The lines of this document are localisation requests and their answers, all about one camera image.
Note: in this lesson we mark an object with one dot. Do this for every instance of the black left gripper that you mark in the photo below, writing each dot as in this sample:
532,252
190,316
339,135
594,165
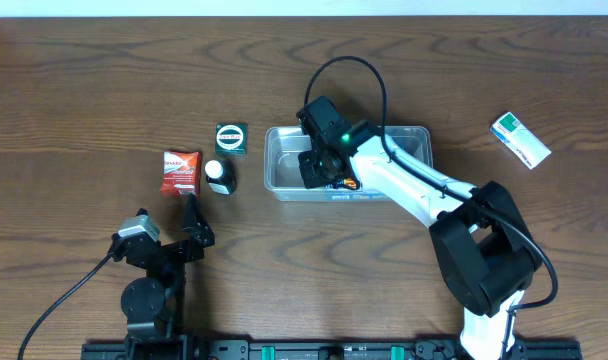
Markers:
200,232

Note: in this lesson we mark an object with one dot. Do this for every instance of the red Panadol ActiFast pack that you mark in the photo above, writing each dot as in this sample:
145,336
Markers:
181,173

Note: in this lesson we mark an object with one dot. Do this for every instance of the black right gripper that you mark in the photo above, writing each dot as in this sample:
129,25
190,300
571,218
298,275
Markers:
310,176

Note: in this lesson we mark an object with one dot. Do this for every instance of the blue Kool Fever box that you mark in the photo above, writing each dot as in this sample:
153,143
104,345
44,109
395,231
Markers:
346,184

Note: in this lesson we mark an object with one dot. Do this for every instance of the dark syrup bottle white cap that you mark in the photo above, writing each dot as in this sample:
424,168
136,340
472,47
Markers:
220,177

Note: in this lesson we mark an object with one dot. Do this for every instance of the green Zam-Buk box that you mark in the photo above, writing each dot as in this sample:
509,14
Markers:
231,139

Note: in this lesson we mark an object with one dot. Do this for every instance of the white green Panadol pack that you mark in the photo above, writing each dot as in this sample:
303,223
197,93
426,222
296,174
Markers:
520,140

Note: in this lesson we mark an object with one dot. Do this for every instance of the black mounting rail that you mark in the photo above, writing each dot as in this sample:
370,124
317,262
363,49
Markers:
200,349

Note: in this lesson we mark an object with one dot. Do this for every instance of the clear plastic container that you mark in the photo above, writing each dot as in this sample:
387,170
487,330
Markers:
281,166

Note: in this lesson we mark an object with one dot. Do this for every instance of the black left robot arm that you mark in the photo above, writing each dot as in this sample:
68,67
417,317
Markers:
153,304

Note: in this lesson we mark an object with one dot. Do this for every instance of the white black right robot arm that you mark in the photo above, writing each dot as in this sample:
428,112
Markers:
485,253

